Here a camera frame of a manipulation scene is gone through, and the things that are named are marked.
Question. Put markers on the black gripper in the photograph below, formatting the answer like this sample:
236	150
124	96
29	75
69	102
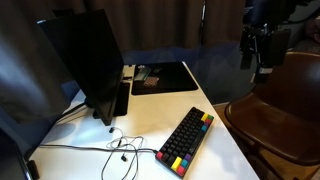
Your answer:
260	33

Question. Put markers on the black keyboard with coloured keys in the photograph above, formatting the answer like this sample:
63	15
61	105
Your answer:
185	141

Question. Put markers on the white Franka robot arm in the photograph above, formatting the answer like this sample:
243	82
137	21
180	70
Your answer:
266	11

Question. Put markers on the fabric curtain panel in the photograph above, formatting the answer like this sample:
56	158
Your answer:
150	23
26	66
223	20

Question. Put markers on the brown folding chair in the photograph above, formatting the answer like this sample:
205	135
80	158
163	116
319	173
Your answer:
283	110

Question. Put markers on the pink cloth bundle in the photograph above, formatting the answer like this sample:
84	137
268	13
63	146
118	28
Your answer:
314	30

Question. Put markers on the black desk mat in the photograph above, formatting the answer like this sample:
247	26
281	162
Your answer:
170	78

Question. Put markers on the small checkered card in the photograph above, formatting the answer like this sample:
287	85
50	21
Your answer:
150	81

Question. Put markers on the green and white packet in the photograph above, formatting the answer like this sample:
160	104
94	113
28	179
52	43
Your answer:
140	74

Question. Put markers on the black monitor stand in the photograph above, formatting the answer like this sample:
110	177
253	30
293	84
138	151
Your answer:
122	100

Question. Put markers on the large black computer monitor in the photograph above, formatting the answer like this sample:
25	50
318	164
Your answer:
90	60

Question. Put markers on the small black block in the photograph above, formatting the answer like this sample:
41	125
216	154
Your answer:
33	169

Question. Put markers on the small black monitor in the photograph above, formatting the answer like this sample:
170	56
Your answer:
8	160

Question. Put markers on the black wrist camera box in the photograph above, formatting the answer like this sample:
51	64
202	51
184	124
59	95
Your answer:
279	48

